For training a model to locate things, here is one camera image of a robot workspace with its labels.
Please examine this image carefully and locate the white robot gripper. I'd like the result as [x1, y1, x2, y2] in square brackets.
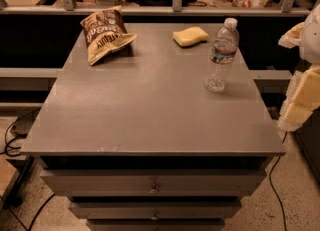
[278, 4, 320, 132]

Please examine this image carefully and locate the clear plastic water bottle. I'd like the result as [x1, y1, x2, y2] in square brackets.
[204, 18, 239, 92]

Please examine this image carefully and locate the yellow sponge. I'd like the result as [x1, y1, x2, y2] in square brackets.
[173, 27, 209, 47]

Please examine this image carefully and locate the grey drawer cabinet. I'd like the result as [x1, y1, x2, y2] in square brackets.
[22, 24, 284, 231]

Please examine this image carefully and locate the top drawer knob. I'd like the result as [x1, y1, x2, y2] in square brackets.
[149, 183, 159, 195]

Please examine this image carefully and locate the drawer knob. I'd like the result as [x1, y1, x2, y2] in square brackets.
[149, 183, 159, 195]
[150, 211, 159, 221]

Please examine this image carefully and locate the brown yellow chip bag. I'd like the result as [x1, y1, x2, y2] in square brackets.
[80, 5, 137, 66]

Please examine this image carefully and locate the grey power box left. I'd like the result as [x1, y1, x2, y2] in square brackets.
[10, 112, 38, 137]

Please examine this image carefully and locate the black cable right floor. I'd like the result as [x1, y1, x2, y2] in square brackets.
[268, 131, 289, 231]

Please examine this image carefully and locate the black cables left floor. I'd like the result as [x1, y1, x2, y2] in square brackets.
[0, 108, 56, 231]

